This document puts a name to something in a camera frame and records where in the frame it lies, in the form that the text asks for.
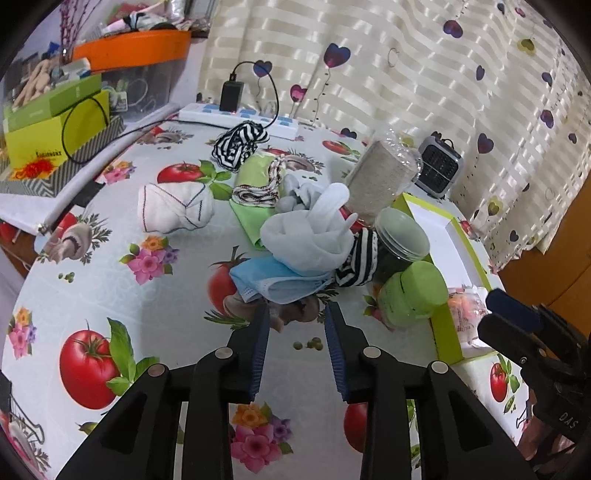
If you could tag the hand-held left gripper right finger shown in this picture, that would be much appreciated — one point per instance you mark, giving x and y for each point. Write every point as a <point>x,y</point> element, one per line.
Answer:
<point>334,355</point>

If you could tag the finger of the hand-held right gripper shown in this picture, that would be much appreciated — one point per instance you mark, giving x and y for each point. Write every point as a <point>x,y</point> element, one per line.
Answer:
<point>501,337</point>
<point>505,302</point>

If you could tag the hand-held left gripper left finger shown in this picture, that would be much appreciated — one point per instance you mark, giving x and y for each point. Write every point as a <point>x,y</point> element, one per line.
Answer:
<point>261,353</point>

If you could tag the blue face mask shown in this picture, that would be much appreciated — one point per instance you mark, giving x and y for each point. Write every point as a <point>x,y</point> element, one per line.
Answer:
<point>270,284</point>

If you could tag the white box with green rim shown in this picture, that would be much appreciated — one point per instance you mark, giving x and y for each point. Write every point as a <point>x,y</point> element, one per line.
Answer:
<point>443,244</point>

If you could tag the black white striped sock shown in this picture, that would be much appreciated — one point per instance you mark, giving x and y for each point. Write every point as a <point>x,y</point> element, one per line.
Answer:
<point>240,143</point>
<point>362,258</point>

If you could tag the plain white sock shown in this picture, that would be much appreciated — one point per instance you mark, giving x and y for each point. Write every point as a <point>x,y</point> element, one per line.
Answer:
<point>307,237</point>

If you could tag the white sock with red stitching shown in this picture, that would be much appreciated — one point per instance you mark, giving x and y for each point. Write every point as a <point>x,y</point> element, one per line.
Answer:
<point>173,207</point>

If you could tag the person's right hand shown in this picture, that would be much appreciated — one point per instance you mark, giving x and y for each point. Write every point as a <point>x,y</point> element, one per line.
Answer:
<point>542,436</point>

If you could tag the plastic packet with orange contents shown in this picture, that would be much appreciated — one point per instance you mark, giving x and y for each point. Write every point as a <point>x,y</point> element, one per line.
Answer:
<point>466,318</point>

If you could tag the wooden cabinet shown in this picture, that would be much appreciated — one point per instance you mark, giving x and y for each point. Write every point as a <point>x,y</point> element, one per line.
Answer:
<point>549,272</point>

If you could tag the clear jar with dark contents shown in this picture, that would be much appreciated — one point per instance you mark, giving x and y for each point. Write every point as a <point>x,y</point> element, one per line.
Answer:
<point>400,240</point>

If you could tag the printed vegetable tablecloth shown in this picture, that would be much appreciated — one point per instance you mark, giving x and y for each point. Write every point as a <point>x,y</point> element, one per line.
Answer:
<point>138,300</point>

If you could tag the red object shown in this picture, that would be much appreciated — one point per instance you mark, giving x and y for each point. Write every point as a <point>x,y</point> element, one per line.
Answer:
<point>352,220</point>

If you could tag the small grey heater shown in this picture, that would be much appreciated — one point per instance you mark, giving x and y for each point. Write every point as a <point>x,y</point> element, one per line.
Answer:
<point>438,166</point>

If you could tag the patterned trim sock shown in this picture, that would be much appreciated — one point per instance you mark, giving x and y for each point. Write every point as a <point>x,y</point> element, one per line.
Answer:
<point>258,194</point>

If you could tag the clear bottle of beige grain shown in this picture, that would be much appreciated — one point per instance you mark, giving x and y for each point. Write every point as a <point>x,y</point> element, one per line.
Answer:
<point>381,180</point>

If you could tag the light green cloth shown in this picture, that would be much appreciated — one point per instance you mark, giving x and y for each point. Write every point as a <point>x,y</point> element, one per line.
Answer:
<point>249,177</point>

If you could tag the heart print curtain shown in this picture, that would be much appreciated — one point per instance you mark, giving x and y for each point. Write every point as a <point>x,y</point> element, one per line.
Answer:
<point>415,83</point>

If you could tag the white power strip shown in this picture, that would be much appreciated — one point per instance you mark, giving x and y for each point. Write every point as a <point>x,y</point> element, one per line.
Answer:
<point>203,113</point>

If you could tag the grey zigzag pattern box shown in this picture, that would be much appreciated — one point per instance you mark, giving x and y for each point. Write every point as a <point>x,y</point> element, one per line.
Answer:
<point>64,173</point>

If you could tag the lime green box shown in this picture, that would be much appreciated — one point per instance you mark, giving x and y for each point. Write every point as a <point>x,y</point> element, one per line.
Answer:
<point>51,138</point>

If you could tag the clear bin with orange lid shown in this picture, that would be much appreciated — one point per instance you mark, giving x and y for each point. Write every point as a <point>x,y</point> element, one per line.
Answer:
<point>138,60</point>

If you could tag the flat green box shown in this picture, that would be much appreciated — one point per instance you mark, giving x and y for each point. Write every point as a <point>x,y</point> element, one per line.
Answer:
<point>55,104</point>

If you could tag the beige doll figure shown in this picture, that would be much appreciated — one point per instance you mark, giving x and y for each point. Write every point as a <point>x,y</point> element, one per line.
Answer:
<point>34,81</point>

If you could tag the purple flower sprigs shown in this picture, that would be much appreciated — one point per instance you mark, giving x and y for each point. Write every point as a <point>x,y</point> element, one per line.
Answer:
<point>69,27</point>

